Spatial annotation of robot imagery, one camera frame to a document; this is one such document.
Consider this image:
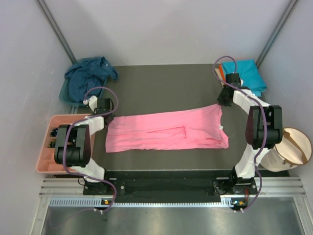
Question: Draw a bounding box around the folded beige t shirt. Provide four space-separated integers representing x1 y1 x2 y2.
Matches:
215 68 223 81

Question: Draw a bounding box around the dark patterned item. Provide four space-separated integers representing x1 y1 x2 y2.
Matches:
48 139 56 148
50 128 58 137

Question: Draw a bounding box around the dark patterned item back left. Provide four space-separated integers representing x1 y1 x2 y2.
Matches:
50 128 58 137

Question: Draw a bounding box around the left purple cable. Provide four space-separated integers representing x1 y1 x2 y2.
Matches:
62 86 119 212

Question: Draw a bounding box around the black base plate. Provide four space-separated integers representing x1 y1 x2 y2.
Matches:
82 170 261 196

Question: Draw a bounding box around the pink t shirt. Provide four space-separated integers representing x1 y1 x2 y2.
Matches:
105 104 229 153

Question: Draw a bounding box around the grey slotted cable duct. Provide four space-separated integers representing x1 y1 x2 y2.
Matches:
49 197 247 208

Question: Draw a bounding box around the folded turquoise t shirt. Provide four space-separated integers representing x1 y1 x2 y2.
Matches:
222 59 267 97

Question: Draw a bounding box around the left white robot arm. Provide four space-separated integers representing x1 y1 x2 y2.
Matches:
53 96 114 194

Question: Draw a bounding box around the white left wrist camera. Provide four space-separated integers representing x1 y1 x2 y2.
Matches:
83 95 98 112

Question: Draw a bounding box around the folded orange t shirt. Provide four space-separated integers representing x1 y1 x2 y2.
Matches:
219 64 225 81

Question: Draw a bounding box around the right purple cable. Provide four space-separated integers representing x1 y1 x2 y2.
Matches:
212 55 268 212

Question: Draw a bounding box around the dark patterned item front left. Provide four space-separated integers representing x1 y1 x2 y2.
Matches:
48 139 56 148

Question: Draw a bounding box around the purple cable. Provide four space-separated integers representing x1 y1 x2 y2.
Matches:
62 86 119 212
212 55 268 212

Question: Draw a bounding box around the dark blue t shirt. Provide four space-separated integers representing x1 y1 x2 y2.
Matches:
64 56 119 103

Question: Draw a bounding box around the pink compartment tray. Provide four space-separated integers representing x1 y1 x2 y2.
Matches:
37 115 95 174

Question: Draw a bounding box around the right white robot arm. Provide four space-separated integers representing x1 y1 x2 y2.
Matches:
217 73 283 194

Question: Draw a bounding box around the teal plastic basket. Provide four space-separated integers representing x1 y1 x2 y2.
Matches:
59 57 110 107

